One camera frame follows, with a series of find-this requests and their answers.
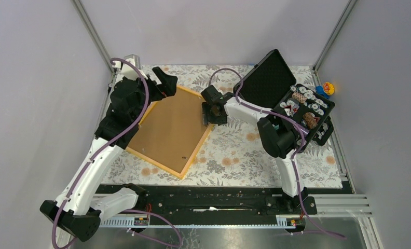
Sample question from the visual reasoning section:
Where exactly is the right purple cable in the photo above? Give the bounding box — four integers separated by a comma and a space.
208, 68, 347, 241

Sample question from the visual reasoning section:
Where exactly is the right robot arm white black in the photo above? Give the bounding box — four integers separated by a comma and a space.
200, 85, 308, 215

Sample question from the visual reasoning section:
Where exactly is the pink patterned chip stack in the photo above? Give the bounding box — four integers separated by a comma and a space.
292, 92, 307, 104

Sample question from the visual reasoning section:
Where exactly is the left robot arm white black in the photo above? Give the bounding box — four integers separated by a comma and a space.
40, 67, 178, 248

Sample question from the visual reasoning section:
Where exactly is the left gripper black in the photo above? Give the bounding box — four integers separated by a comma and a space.
128, 66, 177, 123

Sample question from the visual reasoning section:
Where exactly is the aluminium corner post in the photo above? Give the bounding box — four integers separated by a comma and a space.
312, 0, 358, 72
71, 0, 115, 74

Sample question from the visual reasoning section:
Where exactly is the left aluminium corner post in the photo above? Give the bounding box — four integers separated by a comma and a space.
71, 0, 115, 74

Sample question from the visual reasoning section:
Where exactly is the blue toy piece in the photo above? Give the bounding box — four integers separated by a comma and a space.
316, 86, 326, 98

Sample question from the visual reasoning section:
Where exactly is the right aluminium corner post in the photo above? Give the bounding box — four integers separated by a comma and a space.
312, 0, 358, 72

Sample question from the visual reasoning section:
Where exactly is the purple cable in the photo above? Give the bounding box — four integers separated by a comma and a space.
51, 58, 185, 249
208, 68, 347, 241

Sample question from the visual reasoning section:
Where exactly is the yellow orange toy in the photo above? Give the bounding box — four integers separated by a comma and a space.
322, 82, 335, 96

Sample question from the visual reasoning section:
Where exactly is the brown cardboard backing board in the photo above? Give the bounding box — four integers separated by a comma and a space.
128, 88, 211, 174

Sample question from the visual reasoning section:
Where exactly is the brown chip stack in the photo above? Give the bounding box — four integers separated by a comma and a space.
303, 112, 320, 129

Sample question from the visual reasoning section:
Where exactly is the yellow wooden picture frame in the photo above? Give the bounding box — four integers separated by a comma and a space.
125, 85, 215, 180

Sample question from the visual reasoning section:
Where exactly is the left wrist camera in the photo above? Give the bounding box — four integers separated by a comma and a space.
117, 54, 148, 80

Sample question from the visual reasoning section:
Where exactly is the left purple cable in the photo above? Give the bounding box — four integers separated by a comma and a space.
51, 58, 185, 249

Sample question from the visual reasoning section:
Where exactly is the black poker chip case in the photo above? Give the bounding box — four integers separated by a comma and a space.
238, 49, 335, 146

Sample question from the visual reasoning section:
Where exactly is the floral patterned table mat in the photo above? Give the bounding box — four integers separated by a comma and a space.
103, 65, 342, 188

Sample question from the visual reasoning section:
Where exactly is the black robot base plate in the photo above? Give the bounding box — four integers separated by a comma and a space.
99, 184, 318, 226

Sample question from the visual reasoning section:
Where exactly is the white slotted cable duct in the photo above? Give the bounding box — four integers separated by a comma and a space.
100, 215, 296, 230

